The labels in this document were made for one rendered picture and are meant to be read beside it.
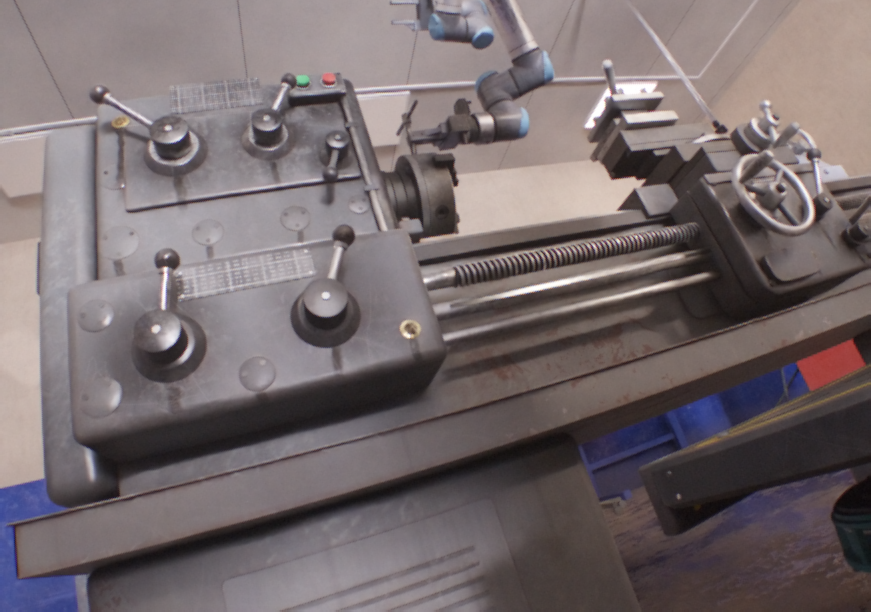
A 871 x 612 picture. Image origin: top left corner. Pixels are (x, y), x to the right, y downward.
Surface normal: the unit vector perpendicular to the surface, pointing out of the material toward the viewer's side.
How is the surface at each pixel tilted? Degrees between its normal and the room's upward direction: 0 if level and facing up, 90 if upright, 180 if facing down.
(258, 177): 90
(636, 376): 90
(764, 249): 90
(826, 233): 90
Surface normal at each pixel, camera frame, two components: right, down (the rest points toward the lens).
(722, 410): 0.22, -0.44
